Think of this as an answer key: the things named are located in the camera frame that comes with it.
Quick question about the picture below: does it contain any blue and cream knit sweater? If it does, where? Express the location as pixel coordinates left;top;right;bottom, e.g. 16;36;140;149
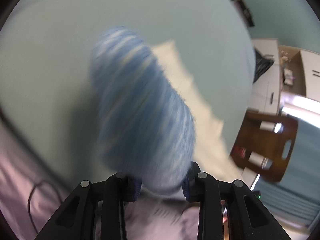
89;27;241;195

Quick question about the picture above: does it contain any pink shirt of person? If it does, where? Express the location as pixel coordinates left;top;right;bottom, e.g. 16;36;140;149
0;122;206;240

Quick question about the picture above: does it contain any brown wooden chair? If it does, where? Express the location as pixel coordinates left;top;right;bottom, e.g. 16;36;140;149
231;111;298;182

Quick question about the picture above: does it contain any white cabinet unit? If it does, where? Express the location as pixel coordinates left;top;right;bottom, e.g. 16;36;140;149
248;38;319;114

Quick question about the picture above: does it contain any black garbage bag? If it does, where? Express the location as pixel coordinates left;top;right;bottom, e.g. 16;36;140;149
253;49;274;83

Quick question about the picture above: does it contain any teal bed sheet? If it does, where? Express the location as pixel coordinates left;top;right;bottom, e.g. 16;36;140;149
1;0;255;187

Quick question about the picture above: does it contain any black box by wall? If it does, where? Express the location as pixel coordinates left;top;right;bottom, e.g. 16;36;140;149
231;0;255;27

